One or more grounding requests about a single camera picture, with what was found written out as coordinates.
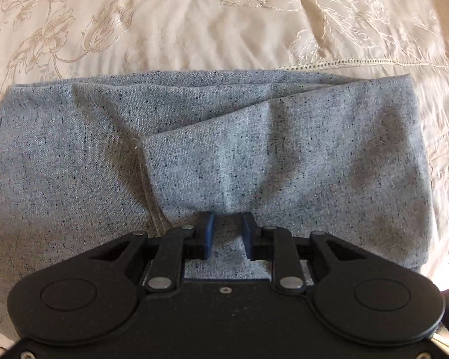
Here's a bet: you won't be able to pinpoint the cream embroidered bedspread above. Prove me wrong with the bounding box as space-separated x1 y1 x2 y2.
0 0 449 281

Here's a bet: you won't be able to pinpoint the grey speckled pants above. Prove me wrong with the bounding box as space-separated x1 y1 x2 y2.
0 69 436 341

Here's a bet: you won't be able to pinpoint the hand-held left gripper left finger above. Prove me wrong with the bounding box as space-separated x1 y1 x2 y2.
86 211 215 293

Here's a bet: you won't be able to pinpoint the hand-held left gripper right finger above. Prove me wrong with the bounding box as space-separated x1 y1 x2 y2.
241 211 367 294

